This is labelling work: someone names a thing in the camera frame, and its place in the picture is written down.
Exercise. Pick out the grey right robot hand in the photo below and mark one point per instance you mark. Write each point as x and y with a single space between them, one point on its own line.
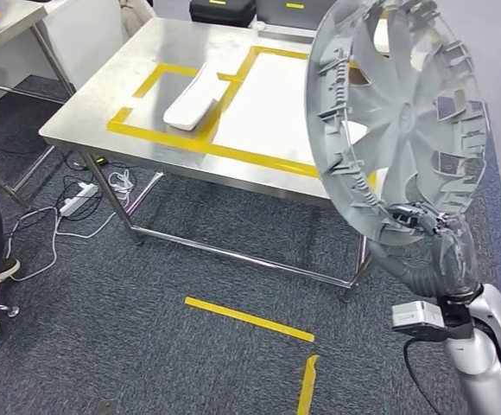
455 263

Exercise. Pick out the silver plastic wheel cover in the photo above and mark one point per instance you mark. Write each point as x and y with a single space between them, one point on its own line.
401 120

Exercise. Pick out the white curved plastic part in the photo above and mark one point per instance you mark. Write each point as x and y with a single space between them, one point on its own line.
194 100

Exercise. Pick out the stainless steel workbench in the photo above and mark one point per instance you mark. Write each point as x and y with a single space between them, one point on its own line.
146 63

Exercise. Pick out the long yellow floor tape strip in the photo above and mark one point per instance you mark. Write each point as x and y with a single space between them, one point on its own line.
250 319

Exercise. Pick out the black carrying case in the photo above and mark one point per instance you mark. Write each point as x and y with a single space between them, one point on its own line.
222 12

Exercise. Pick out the white power strip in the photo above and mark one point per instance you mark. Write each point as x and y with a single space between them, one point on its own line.
78 199

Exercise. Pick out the white partition panel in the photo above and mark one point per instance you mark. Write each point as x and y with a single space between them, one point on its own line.
86 40

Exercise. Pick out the steel side table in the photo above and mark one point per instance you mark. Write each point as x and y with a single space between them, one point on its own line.
4 23

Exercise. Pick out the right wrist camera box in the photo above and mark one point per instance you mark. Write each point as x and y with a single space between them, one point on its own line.
416 318

